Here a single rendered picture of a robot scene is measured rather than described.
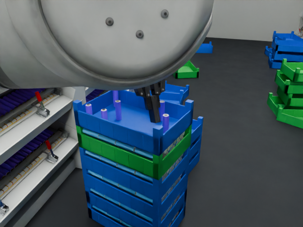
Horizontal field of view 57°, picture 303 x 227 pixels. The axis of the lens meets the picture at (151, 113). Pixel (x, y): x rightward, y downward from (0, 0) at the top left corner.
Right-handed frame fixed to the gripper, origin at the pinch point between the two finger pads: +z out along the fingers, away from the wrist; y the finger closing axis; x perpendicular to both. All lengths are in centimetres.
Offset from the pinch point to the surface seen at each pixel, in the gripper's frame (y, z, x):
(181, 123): 8.7, 5.9, 1.8
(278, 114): 107, 27, 53
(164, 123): 4.2, 5.1, 3.0
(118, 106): -3.7, -1.0, 16.3
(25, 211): -36, 32, 44
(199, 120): 39, 14, 36
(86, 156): -14.9, 13.5, 23.7
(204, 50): 159, -25, 183
